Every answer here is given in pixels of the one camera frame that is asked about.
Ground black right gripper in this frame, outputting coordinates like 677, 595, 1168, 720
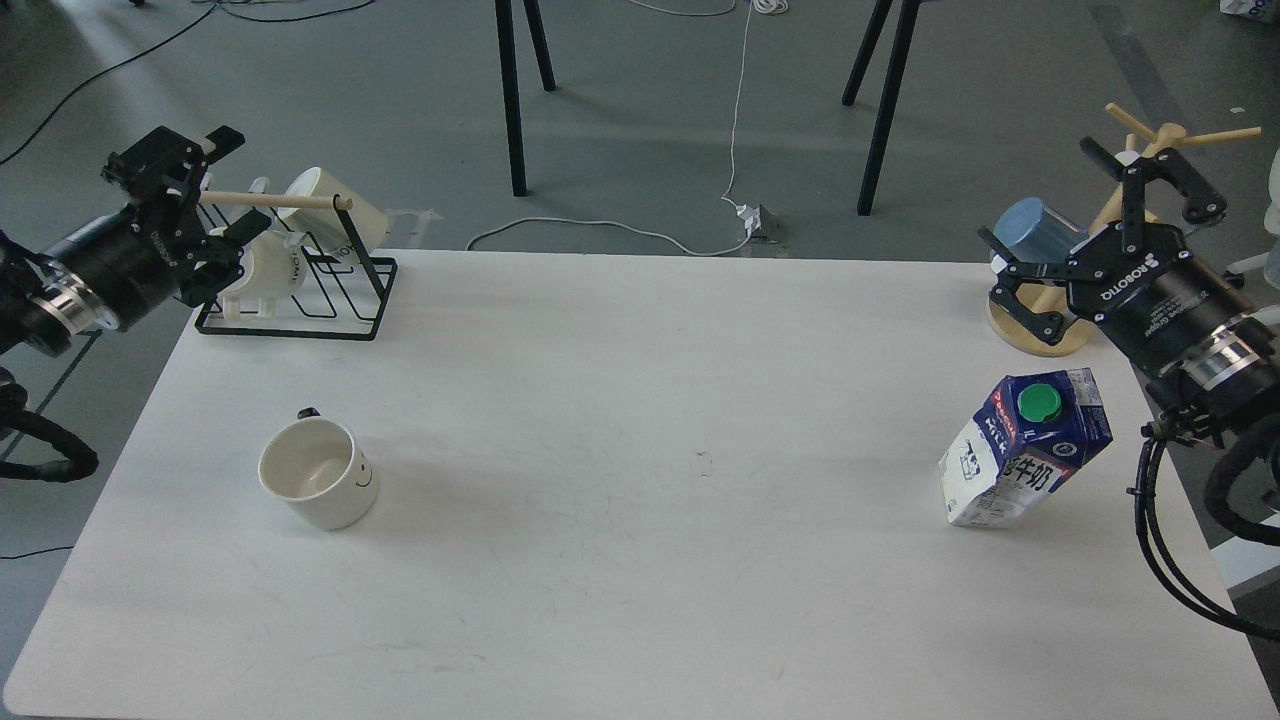
977, 137, 1263, 379

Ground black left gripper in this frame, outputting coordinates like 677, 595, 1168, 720
40, 126, 273, 334

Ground blue white milk carton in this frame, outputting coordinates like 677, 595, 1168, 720
938, 368, 1114, 529

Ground white smiley mug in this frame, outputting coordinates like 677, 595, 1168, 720
257, 407, 380, 530

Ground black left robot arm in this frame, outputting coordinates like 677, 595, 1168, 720
3, 126, 273, 357

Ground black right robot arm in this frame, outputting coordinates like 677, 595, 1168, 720
978, 137, 1279, 642

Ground wooden mug tree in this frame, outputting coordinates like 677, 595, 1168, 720
980, 102, 1268, 372

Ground white mug on rack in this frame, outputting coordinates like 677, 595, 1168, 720
218, 229, 306, 322

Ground blue mug on tree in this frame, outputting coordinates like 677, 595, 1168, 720
993, 197, 1088, 263

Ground cream mug on rack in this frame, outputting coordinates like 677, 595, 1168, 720
276, 167, 390, 266

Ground white chair base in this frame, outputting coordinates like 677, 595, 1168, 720
1222, 251, 1280, 291

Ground black table leg right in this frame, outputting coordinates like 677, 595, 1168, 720
841, 1, 923, 217

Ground black table leg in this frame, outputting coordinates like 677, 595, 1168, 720
494, 1, 557, 197
841, 1, 923, 217

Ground grey power adapter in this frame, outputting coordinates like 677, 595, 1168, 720
735, 204, 782, 243

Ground black table leg left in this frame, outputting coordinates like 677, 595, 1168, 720
494, 1, 557, 197

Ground black wire cup rack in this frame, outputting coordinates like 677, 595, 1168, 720
195, 191, 398, 342

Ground black floor cable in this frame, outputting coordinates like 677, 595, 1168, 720
0, 0, 376, 167

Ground white power cable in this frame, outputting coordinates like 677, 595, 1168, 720
466, 0, 791, 258

